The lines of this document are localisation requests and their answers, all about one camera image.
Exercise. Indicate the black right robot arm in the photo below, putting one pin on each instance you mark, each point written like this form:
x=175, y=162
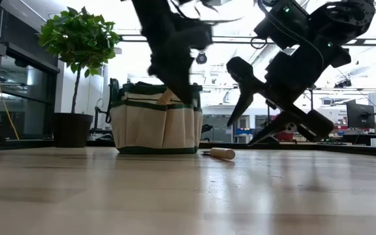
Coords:
x=344, y=19

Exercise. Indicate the black overhead camera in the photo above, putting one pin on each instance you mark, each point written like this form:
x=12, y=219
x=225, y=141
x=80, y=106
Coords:
x=201, y=58

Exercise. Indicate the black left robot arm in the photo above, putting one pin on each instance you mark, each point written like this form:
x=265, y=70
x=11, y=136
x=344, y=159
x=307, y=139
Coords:
x=162, y=13

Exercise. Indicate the potted green plant black pot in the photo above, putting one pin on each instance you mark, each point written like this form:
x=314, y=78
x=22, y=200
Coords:
x=77, y=39

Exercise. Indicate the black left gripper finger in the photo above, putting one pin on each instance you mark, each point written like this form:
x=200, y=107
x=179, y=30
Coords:
x=183, y=85

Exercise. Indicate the black monitor on arm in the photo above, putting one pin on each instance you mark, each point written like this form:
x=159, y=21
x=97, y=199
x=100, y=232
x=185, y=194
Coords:
x=100, y=112

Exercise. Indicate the beige green gardening bag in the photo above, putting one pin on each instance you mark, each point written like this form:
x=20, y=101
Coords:
x=142, y=127

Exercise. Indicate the black computer monitor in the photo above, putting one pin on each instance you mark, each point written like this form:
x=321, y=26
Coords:
x=359, y=115

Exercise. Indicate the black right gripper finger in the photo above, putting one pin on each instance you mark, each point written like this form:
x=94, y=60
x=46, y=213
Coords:
x=245, y=96
x=273, y=129

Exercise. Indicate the black aluminium table frame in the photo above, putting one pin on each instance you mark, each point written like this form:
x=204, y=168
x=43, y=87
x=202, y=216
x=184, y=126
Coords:
x=44, y=143

